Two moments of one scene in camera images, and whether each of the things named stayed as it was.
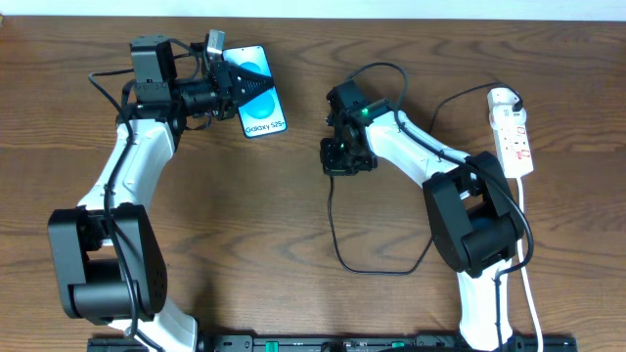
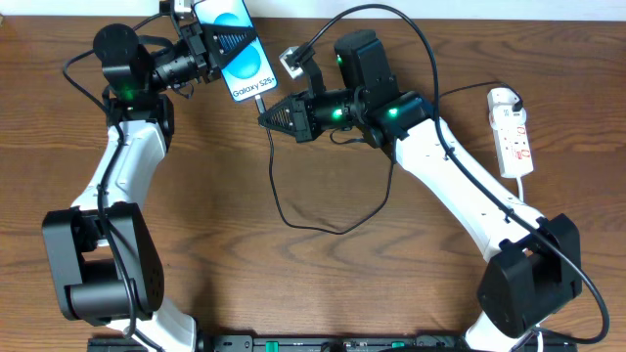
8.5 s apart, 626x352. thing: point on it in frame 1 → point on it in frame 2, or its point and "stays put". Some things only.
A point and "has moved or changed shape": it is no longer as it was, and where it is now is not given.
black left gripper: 225,89 → 200,54
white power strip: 514,150 stays put
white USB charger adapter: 501,102 stays put
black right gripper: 335,159 → 301,118
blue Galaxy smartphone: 262,115 has moved or changed shape
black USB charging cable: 519,104 → 260,109
